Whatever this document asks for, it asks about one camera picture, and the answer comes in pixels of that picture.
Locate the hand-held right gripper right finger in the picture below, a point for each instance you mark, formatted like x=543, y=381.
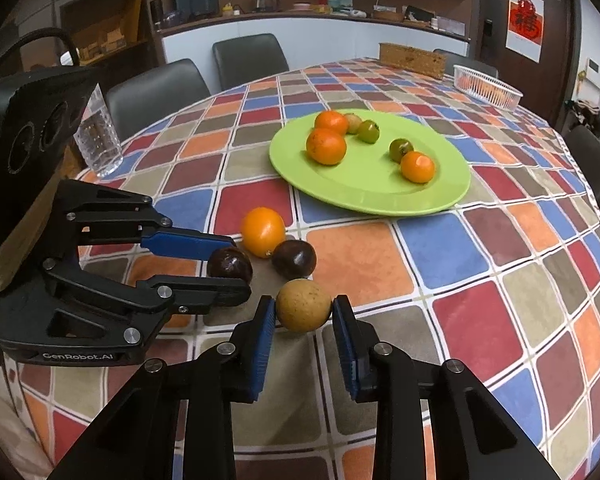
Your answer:
x=344, y=350

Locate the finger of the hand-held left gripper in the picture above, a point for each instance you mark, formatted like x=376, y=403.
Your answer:
x=205, y=292
x=190, y=244

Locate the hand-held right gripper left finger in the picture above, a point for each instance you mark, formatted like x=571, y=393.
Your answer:
x=262, y=350

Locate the dark purple fruit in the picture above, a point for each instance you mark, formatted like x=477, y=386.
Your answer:
x=293, y=258
x=230, y=263

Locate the tan round fruit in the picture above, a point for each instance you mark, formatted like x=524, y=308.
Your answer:
x=303, y=305
x=352, y=122

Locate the orange tomato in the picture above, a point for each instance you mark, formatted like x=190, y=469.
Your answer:
x=263, y=232
x=417, y=166

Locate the large orange mandarin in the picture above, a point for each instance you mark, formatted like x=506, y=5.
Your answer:
x=326, y=146

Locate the green plate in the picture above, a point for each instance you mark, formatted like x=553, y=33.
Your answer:
x=370, y=180

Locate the green tomato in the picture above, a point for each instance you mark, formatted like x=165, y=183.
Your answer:
x=367, y=131
x=401, y=150

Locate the clear plastic water bottle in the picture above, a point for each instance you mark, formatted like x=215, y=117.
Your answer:
x=99, y=135

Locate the grey dining chair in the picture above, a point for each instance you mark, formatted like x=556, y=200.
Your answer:
x=592, y=160
x=472, y=62
x=250, y=57
x=157, y=92

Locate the colourful checkered tablecloth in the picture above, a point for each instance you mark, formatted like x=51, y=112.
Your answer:
x=480, y=310

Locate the glass kettle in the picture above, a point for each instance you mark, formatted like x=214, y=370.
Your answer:
x=266, y=2

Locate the woven wooden tissue box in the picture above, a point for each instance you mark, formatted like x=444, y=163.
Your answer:
x=415, y=60

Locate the heap of small oranges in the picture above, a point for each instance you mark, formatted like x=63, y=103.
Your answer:
x=490, y=90

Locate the white plastic basket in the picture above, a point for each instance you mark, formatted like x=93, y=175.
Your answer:
x=487, y=87

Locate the wicker tray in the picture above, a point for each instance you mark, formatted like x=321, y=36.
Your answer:
x=387, y=14

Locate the dark bag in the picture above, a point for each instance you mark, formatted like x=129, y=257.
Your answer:
x=589, y=117

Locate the dark brown door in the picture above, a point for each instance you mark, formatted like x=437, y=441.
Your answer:
x=560, y=20

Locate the red and white wall poster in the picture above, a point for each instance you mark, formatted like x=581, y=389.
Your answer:
x=526, y=22

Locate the white wall intercom panel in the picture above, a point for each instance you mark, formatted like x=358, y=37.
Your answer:
x=595, y=71

